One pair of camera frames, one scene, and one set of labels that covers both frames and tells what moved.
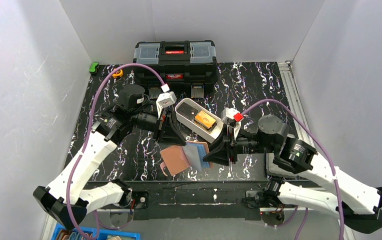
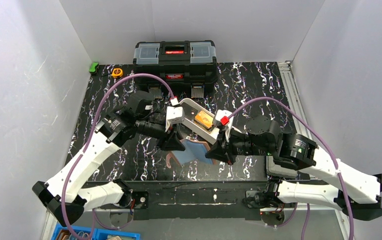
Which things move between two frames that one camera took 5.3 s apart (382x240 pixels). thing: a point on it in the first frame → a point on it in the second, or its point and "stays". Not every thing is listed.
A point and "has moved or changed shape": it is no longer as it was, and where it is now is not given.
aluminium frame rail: [303, 126] stays
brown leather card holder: [178, 160] has moved or changed shape
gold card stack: [205, 120] stays
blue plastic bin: [62, 233] stays
